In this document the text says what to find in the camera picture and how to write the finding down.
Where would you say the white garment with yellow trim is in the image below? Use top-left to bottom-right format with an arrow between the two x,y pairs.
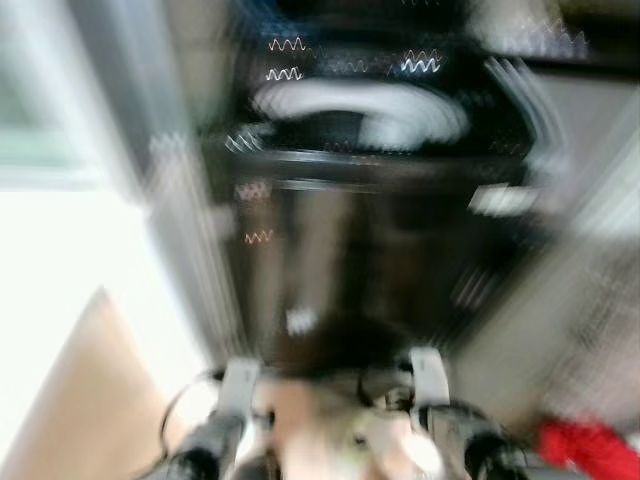
262,382 -> 447,480

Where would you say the black washing machine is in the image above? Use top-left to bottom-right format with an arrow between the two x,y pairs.
200,0 -> 563,373

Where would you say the red cloth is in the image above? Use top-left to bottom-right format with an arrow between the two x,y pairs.
536,417 -> 640,480

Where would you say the beige board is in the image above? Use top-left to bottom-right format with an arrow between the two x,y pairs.
0,287 -> 213,480

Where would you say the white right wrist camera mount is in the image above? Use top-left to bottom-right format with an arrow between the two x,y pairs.
409,346 -> 453,408

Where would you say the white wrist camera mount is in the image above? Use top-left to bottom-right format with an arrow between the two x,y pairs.
409,346 -> 453,408
220,358 -> 264,417

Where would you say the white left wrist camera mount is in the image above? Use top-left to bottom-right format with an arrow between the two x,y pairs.
220,358 -> 264,417

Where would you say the grey metal door frame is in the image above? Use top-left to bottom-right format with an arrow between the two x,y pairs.
68,0 -> 249,363

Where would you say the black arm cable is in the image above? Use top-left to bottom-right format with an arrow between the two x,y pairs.
158,368 -> 227,463

